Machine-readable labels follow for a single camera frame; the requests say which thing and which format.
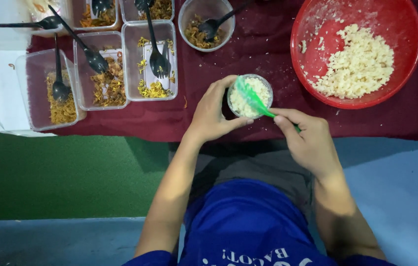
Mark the brown and yellow fried noodles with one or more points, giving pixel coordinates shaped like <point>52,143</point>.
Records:
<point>111,88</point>

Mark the person's left hand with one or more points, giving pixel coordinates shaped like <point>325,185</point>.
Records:
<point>205,114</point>

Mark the white rice portion in cup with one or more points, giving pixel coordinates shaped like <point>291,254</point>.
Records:
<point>239,105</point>

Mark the golden fried shreds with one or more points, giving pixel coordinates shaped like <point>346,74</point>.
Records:
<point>162,9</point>

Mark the black plastic spoon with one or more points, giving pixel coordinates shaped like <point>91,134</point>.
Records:
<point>60,90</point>
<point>209,27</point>
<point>46,23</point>
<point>96,61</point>

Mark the small clear plastic cup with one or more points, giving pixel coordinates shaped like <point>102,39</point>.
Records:
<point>268,96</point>

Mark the round clear plastic container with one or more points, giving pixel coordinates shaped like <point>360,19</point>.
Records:
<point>187,13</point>

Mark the grey shorts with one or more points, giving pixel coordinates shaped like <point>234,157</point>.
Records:
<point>260,162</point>

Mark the yellow noodle remnants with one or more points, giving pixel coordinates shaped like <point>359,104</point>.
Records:
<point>153,90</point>

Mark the white paper sheet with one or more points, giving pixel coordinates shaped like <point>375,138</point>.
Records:
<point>2,92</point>

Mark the blue printed shirt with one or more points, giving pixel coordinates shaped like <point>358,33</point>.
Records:
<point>245,221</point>

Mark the clear container with pale food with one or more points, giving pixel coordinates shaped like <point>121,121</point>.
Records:
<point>37,9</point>

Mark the brown fried topping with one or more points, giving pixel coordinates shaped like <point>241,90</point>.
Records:
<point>193,37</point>

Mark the maroon tablecloth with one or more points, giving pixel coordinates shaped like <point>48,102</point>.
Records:
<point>260,55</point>

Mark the green plastic spoon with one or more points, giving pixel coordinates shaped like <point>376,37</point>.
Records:
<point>252,98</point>

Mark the heap of white rice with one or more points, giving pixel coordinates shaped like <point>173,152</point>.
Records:
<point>360,62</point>

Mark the red plastic bowl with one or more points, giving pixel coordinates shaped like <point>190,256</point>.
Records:
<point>404,26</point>

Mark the rectangular clear plastic container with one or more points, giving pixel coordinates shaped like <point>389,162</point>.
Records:
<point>76,11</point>
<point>127,9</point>
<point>83,48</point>
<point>35,81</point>
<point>131,44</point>

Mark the orange fried shreds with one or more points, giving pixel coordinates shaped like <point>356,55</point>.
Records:
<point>96,20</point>

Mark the person's right hand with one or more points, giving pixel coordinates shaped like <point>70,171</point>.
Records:
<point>312,144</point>

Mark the black plastic fork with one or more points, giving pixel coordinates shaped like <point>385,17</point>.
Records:
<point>142,3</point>
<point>157,62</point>
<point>101,5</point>

